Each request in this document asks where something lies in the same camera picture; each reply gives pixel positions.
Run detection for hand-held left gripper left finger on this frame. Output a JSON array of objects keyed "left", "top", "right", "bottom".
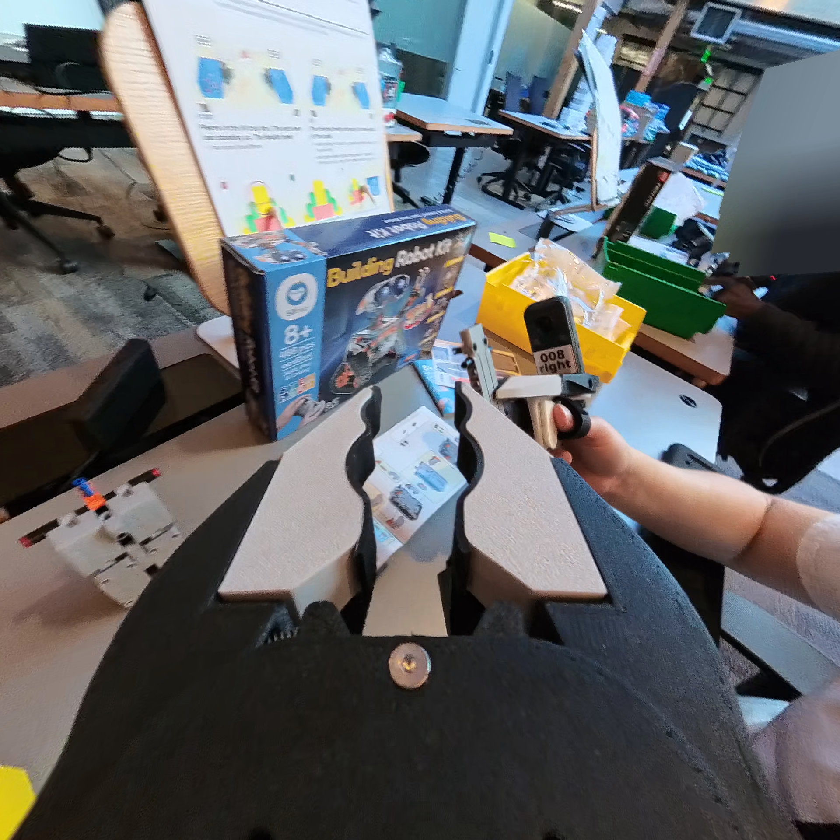
[{"left": 218, "top": 386, "right": 383, "bottom": 634}]

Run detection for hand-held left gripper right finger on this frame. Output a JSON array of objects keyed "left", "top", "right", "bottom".
[{"left": 449, "top": 382, "right": 609, "bottom": 634}]

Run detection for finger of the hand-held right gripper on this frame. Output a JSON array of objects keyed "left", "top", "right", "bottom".
[{"left": 459, "top": 323, "right": 505, "bottom": 416}]

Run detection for person's right forearm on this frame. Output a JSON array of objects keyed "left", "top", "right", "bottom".
[{"left": 607, "top": 441, "right": 840, "bottom": 621}]

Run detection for grey desk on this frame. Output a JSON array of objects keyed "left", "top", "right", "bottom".
[{"left": 0, "top": 328, "right": 724, "bottom": 798}]

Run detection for wooden-top office desk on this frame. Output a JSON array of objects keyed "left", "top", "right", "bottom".
[
  {"left": 497, "top": 108, "right": 595, "bottom": 212},
  {"left": 392, "top": 92, "right": 514, "bottom": 206}
]

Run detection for person's right hand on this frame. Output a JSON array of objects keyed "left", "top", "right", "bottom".
[{"left": 550, "top": 402, "right": 634, "bottom": 496}]

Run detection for sticker sheet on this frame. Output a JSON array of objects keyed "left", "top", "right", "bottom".
[{"left": 432, "top": 340, "right": 475, "bottom": 389}]

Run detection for yellow plastic bin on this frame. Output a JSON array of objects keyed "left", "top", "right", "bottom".
[{"left": 476, "top": 252, "right": 647, "bottom": 385}]

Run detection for clear plastic parts bags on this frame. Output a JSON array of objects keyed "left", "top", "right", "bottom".
[{"left": 508, "top": 238, "right": 624, "bottom": 343}]

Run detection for blue booklet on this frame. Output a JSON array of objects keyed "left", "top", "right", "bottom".
[{"left": 413, "top": 357, "right": 460, "bottom": 417}]

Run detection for green plastic bin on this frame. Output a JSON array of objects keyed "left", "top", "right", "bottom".
[
  {"left": 602, "top": 261, "right": 728, "bottom": 341},
  {"left": 604, "top": 239, "right": 711, "bottom": 290}
]

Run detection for open instruction booklet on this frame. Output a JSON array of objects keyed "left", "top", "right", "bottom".
[{"left": 363, "top": 406, "right": 470, "bottom": 549}]

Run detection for blue robot kit box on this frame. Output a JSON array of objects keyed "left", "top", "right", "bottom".
[{"left": 221, "top": 205, "right": 478, "bottom": 442}]

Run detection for black cardboard box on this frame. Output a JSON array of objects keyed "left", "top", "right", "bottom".
[{"left": 604, "top": 159, "right": 678, "bottom": 245}]

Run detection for white toy block assembly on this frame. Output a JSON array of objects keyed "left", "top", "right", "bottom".
[{"left": 20, "top": 467, "right": 183, "bottom": 608}]

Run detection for black rectangular block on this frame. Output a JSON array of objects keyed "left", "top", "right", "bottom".
[{"left": 66, "top": 338, "right": 168, "bottom": 455}]

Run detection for white board stand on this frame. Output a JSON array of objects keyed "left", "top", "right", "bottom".
[{"left": 576, "top": 31, "right": 624, "bottom": 207}]

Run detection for white instruction sheet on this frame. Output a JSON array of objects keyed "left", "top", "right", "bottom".
[{"left": 141, "top": 0, "right": 395, "bottom": 236}]

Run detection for wooden sheet stand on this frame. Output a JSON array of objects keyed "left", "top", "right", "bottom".
[{"left": 98, "top": 0, "right": 240, "bottom": 370}]

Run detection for yellow flat object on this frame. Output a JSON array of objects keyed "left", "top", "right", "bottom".
[{"left": 0, "top": 764, "right": 37, "bottom": 840}]

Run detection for black wheeled office chair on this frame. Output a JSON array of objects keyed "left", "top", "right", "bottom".
[{"left": 0, "top": 112, "right": 132, "bottom": 277}]

